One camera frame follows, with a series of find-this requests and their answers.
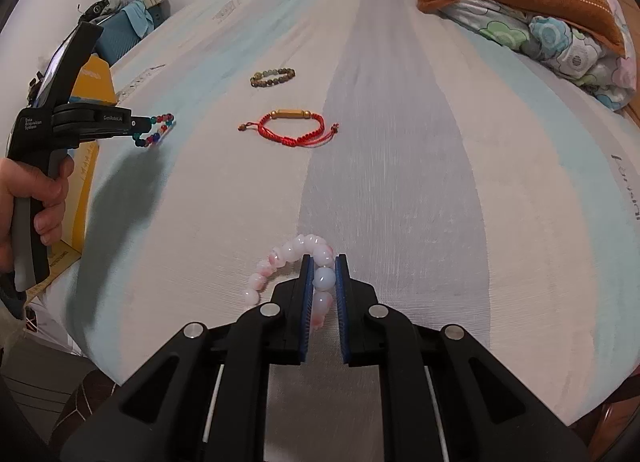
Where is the floral quilt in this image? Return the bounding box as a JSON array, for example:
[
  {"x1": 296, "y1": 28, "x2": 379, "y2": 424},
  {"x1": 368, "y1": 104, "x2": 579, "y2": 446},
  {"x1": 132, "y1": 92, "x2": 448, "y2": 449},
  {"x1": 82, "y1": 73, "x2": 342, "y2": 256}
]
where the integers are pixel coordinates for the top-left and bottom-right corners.
[{"x1": 440, "y1": 0, "x2": 636, "y2": 112}]

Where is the blue and yellow cardboard box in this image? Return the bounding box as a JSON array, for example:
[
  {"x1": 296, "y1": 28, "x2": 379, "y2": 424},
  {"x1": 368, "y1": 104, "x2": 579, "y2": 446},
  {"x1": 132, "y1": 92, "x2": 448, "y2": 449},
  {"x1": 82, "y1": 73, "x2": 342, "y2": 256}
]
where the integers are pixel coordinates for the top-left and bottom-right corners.
[{"x1": 25, "y1": 56, "x2": 118, "y2": 293}]

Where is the multicolour bead bracelet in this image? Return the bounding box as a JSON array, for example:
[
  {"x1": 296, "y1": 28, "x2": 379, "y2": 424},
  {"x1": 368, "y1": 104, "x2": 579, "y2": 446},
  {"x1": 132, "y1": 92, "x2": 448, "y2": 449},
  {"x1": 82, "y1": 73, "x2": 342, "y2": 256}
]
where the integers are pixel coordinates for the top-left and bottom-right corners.
[{"x1": 134, "y1": 112, "x2": 176, "y2": 149}]

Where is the person's left hand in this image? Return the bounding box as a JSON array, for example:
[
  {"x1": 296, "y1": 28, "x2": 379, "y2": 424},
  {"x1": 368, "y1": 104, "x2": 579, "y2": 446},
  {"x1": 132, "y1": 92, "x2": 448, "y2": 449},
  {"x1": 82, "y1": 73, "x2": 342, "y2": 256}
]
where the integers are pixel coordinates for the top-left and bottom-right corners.
[{"x1": 0, "y1": 157, "x2": 76, "y2": 276}]

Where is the teal suitcase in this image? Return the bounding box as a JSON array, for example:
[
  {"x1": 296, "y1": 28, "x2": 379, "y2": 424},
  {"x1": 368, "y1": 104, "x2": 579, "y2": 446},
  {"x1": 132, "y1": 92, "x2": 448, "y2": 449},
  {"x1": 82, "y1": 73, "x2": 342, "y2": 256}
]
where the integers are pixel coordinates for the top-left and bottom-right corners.
[{"x1": 92, "y1": 2, "x2": 161, "y2": 65}]

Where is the bed with striped sheet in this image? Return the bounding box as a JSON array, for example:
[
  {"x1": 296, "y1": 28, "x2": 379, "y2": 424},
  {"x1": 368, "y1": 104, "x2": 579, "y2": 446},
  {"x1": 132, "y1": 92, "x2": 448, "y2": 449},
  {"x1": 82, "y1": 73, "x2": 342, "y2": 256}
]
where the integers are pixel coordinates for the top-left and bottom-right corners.
[{"x1": 65, "y1": 0, "x2": 640, "y2": 428}]

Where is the teal cloth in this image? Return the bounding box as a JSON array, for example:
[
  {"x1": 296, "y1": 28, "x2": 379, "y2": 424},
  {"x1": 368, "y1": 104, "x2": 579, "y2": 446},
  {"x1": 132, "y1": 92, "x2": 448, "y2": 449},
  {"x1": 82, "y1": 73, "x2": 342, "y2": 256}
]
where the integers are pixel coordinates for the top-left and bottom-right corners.
[{"x1": 122, "y1": 0, "x2": 156, "y2": 37}]

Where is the dark clutter pile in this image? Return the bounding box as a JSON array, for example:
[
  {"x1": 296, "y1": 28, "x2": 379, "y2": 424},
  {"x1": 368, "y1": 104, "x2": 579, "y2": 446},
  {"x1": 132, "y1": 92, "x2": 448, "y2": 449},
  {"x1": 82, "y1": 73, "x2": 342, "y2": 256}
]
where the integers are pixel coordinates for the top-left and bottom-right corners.
[{"x1": 75, "y1": 0, "x2": 118, "y2": 22}]

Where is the red cord bracelet gold tube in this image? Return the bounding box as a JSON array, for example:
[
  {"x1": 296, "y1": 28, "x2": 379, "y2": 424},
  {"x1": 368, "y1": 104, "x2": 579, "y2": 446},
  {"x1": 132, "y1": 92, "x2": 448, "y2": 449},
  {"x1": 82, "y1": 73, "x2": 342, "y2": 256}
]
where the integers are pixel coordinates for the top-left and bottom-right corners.
[{"x1": 238, "y1": 110, "x2": 341, "y2": 149}]

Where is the dark green bead bracelet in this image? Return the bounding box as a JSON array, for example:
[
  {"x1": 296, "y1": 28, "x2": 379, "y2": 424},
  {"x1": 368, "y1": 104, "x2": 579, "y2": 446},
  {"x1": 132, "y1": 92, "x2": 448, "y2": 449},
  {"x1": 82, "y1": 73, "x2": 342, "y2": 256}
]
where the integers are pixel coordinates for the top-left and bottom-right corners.
[{"x1": 250, "y1": 68, "x2": 296, "y2": 88}]

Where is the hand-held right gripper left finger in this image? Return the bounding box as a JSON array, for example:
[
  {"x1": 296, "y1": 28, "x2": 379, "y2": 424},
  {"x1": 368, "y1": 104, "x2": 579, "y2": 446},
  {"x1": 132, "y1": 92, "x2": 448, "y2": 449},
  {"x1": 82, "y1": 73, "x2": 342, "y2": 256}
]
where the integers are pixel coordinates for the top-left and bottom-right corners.
[{"x1": 60, "y1": 254, "x2": 316, "y2": 462}]

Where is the pink white bead bracelet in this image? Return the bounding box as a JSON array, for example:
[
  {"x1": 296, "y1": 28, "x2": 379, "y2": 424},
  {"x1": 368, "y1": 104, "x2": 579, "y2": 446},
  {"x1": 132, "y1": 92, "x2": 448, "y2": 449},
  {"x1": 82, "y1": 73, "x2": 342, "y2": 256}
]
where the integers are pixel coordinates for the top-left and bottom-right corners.
[{"x1": 243, "y1": 234, "x2": 335, "y2": 330}]

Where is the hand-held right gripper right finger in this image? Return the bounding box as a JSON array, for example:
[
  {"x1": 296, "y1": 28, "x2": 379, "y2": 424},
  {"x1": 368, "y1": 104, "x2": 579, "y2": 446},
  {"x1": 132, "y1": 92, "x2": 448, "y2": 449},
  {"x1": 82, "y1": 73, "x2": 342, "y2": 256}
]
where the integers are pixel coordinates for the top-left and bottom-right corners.
[{"x1": 335, "y1": 254, "x2": 596, "y2": 462}]

